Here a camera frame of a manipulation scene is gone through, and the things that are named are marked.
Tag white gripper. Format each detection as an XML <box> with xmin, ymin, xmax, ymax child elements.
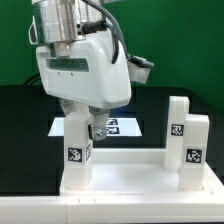
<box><xmin>36</xmin><ymin>31</ymin><xmax>150</xmax><ymax>140</ymax></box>

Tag white desk top tray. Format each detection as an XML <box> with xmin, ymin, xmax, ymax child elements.
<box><xmin>59</xmin><ymin>147</ymin><xmax>224</xmax><ymax>196</ymax></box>

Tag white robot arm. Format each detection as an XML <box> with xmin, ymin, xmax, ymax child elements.
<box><xmin>29</xmin><ymin>0</ymin><xmax>154</xmax><ymax>141</ymax></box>

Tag white sheet with markers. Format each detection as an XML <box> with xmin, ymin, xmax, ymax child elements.
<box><xmin>48</xmin><ymin>117</ymin><xmax>142</xmax><ymax>137</ymax></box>

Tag white L-shaped corner fence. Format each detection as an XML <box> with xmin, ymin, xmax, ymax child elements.
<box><xmin>0</xmin><ymin>191</ymin><xmax>224</xmax><ymax>224</ymax></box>

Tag black cables at base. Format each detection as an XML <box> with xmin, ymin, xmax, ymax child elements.
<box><xmin>23</xmin><ymin>73</ymin><xmax>42</xmax><ymax>86</ymax></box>

